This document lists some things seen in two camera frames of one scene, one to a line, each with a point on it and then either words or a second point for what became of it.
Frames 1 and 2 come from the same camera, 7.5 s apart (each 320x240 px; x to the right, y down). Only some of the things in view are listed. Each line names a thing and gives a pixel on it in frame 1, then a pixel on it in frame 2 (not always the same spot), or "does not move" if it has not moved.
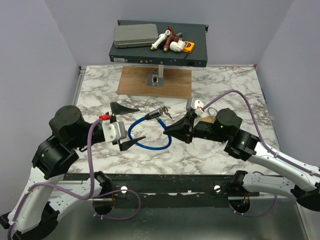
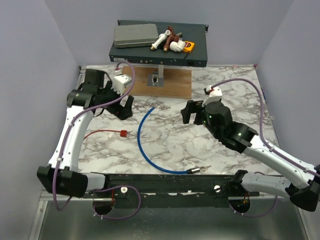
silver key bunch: (164, 110) to (203, 168)
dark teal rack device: (196, 33) does not move
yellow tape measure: (188, 46) does not move
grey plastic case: (133, 35) does not move
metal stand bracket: (156, 79) does not move
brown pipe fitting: (171, 37) does not move
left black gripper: (119, 109) to (123, 112)
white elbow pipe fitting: (177, 46) does not move
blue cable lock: (155, 113) to (189, 171)
